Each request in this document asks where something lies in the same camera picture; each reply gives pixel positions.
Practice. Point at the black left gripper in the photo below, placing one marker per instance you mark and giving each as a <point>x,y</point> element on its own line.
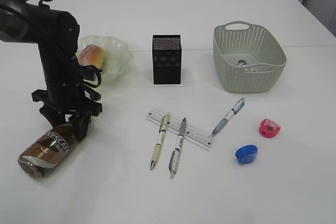
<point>78,101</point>

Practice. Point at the brown Nescafe coffee bottle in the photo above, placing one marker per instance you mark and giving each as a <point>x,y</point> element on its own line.
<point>45,154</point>

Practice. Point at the sugared bread roll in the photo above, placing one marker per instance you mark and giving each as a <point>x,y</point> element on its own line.
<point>92,55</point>

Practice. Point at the paper ball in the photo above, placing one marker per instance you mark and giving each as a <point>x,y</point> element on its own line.
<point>243,64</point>

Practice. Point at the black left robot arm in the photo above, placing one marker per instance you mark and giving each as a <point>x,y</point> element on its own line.
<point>56,34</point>

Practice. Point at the cream barrel pen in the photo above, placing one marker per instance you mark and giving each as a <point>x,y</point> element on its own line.
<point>165,121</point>

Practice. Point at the grey white clear pen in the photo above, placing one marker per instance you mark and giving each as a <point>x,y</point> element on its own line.
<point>174,161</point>

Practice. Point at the black mesh pen holder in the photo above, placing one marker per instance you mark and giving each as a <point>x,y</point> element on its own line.
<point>167,59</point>

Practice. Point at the blue white pen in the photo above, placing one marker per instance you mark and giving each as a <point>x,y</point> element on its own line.
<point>233,111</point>

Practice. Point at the blue pencil sharpener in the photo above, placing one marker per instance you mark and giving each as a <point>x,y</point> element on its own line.
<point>246,154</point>

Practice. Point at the pale green plastic basket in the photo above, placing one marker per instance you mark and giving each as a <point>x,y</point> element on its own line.
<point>257,46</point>

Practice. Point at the pink pencil sharpener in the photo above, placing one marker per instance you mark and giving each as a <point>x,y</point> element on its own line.
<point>268,128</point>

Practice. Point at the frosted green glass bowl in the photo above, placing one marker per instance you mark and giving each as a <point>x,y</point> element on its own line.
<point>117,56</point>

